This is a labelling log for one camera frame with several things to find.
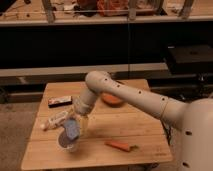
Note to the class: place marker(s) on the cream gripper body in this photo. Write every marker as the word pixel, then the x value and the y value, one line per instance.
pixel 81 108

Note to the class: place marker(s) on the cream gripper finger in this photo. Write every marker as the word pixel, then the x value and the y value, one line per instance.
pixel 83 124
pixel 69 116

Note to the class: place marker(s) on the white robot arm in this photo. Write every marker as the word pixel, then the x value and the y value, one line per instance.
pixel 194 120

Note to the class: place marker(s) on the white squeeze bottle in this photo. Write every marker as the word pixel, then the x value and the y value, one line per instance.
pixel 55 120

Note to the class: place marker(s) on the black rectangular box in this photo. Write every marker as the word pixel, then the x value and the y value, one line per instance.
pixel 59 101

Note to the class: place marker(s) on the orange bowl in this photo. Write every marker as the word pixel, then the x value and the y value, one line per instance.
pixel 111 100

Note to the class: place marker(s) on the wooden table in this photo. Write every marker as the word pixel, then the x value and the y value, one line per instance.
pixel 125 124

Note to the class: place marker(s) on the orange carrot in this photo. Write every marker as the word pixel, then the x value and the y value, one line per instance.
pixel 121 146

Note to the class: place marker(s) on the long wooden shelf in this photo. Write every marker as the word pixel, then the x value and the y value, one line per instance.
pixel 55 37

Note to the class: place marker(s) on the black case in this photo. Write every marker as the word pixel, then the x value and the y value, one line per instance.
pixel 196 59

